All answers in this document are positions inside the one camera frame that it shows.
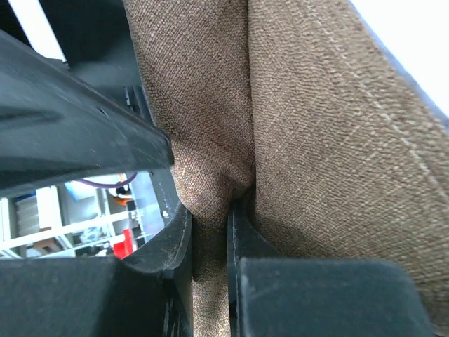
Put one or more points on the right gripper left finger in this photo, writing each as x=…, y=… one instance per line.
x=148, y=293

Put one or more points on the brown cloth napkin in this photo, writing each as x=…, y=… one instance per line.
x=295, y=106

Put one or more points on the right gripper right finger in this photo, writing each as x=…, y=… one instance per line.
x=271, y=295

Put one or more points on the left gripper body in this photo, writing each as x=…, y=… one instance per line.
x=64, y=120

